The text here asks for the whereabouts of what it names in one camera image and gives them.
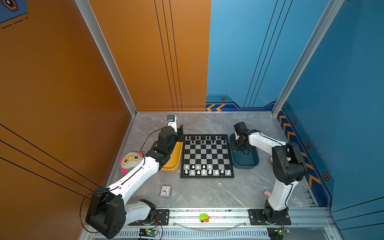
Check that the green circuit board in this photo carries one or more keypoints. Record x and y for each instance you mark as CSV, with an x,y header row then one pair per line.
x,y
278,234
148,234

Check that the yellow plastic tray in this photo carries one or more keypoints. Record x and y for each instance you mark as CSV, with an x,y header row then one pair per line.
x,y
173,163

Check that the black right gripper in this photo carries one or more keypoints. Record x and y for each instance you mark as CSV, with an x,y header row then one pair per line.
x,y
235,148

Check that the aluminium front rail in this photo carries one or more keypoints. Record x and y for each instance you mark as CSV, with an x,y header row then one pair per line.
x,y
230,216

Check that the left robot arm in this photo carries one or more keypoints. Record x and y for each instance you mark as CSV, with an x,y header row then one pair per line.
x,y
109,211

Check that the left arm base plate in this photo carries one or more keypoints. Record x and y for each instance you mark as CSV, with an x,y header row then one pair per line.
x,y
162,216

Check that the right green circuit board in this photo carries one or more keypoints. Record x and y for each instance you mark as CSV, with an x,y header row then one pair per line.
x,y
278,234

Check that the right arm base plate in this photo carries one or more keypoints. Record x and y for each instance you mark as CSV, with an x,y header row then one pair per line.
x,y
269,217

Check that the black white chessboard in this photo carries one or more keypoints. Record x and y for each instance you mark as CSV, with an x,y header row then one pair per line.
x,y
206,156

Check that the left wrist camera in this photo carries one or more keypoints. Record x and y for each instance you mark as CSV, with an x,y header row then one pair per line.
x,y
172,122

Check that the dark teal plastic tray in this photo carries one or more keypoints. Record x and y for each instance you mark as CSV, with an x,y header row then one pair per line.
x,y
246,159

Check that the left green circuit board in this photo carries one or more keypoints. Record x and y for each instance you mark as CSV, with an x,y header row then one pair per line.
x,y
148,234

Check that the pink green plush toy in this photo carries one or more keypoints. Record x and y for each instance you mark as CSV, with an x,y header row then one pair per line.
x,y
130,161

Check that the small clear alarm clock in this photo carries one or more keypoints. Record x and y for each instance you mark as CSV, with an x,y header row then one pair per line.
x,y
165,191

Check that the small pink eraser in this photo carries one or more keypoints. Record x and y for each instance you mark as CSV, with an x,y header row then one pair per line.
x,y
267,193

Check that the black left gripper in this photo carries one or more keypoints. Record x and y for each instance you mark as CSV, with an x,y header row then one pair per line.
x,y
180,136

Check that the green orange toy car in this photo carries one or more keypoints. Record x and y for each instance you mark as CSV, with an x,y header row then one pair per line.
x,y
204,218

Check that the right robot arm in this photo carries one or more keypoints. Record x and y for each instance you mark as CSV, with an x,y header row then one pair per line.
x,y
289,168

